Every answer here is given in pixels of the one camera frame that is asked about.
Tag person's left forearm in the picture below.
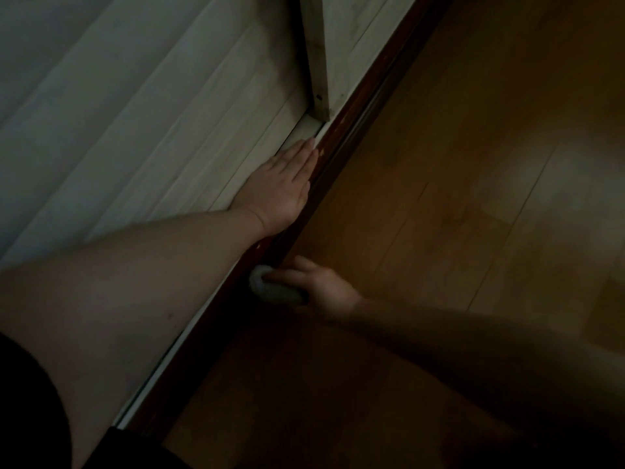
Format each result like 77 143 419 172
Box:
0 206 268 469

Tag black shorts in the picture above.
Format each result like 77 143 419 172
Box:
83 427 192 469

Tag person's right forearm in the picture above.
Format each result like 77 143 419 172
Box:
341 296 625 438

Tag person's left hand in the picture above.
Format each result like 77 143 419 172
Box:
228 137 321 239

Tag person's right hand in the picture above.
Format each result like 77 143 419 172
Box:
263 255 365 318

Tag black shirt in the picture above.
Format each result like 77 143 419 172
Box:
0 330 74 469

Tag grey cleaning cloth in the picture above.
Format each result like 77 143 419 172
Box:
249 264 310 306

